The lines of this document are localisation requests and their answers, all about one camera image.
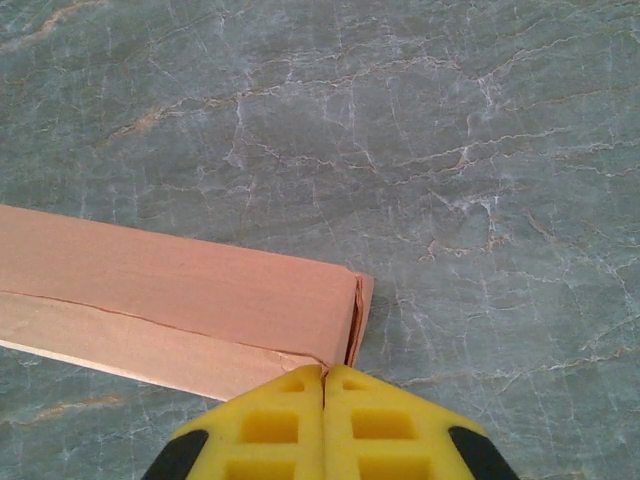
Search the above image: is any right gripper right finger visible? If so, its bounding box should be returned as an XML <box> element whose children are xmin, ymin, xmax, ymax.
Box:
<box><xmin>322</xmin><ymin>363</ymin><xmax>522</xmax><ymax>480</ymax></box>

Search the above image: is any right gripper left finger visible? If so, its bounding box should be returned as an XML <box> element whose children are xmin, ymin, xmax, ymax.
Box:
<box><xmin>141</xmin><ymin>363</ymin><xmax>327</xmax><ymax>480</ymax></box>

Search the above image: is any orange paper box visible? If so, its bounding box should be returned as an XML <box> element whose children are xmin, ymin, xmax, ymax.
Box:
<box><xmin>0</xmin><ymin>203</ymin><xmax>376</xmax><ymax>403</ymax></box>

